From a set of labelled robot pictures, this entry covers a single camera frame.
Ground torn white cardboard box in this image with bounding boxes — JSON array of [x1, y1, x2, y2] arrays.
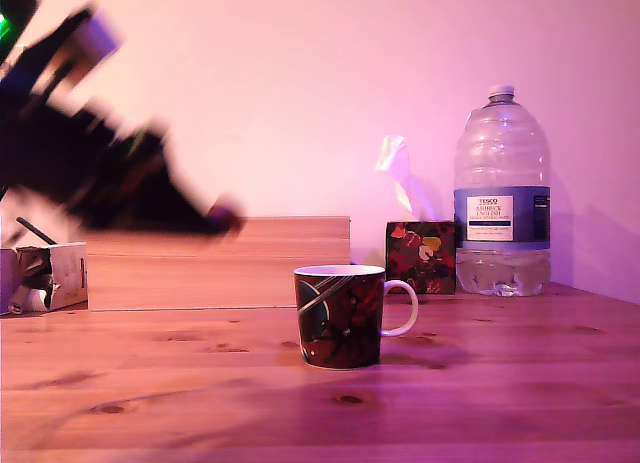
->
[[0, 241, 90, 315]]

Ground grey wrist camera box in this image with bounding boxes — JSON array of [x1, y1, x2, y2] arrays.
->
[[29, 6, 125, 87]]

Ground thin black stick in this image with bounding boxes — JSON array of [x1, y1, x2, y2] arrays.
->
[[16, 216, 59, 246]]

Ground white tissue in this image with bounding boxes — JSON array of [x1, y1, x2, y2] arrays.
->
[[375, 134, 427, 223]]

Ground large clear water bottle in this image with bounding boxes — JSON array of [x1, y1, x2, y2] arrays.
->
[[452, 84, 553, 298]]

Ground dark patterned coffee mug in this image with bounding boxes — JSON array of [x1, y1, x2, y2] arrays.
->
[[292, 264, 419, 371]]

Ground floral tissue box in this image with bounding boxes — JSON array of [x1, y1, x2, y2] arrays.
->
[[385, 220, 457, 296]]

